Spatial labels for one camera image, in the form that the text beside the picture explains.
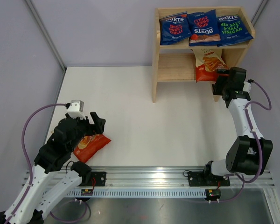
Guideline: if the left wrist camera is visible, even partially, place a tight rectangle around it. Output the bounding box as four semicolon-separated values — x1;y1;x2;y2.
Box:
66;100;86;119

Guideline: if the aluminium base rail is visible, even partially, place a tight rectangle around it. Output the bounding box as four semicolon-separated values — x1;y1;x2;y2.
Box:
21;165;276;199

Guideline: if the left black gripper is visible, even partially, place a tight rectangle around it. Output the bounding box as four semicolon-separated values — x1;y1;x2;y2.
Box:
68;112;105;152

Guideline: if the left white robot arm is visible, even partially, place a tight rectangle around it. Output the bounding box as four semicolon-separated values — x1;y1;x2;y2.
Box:
0;112;106;224

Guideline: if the cream orange cassava chips bag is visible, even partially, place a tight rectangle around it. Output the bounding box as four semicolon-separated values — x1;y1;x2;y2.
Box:
193;49;228;82

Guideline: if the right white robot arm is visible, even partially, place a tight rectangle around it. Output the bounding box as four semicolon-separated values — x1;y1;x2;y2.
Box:
202;67;273;185

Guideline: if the blue Burts sea salt bag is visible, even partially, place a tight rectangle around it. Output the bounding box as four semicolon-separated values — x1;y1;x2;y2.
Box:
217;14;253;47

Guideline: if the blue Burts chilli bag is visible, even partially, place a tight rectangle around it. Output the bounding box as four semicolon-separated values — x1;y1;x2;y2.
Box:
187;9;221;46
160;12;192;45

